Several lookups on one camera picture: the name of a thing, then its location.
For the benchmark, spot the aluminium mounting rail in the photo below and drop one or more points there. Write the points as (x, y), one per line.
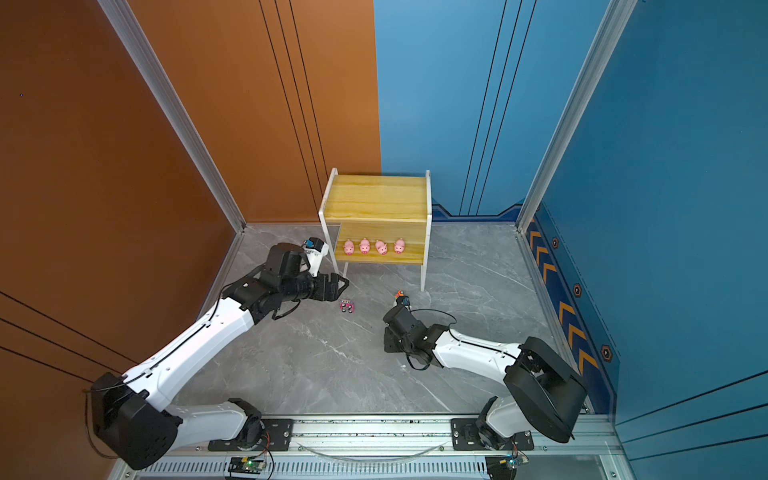
(399, 446)

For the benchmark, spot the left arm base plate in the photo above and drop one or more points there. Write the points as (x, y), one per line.
(269, 434)

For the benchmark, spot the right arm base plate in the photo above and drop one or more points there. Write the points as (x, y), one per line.
(468, 435)

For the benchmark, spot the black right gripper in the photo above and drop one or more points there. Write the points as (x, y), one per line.
(388, 340)

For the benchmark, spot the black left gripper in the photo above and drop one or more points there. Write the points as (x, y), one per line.
(334, 281)

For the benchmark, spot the wooden two-tier shelf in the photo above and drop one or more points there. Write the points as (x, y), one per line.
(377, 207)

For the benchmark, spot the left controller board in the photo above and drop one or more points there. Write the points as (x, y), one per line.
(248, 467)

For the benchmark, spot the controller board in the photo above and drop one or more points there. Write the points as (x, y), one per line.
(248, 467)
(504, 467)

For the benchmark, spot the right controller board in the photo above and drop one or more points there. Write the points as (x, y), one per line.
(504, 467)

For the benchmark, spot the right aluminium corner post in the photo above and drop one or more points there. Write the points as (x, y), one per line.
(606, 39)

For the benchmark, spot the aluminium corner post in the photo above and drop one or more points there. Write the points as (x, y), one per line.
(606, 39)
(127, 27)

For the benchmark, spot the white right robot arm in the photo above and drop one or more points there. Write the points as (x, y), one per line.
(545, 394)

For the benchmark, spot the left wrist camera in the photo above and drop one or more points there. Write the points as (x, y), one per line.
(315, 251)

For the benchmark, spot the pink teal toy van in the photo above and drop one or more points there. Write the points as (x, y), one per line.
(347, 306)

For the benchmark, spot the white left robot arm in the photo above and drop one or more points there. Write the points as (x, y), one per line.
(134, 414)

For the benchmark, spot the left aluminium corner post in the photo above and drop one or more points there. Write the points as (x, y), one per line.
(127, 27)

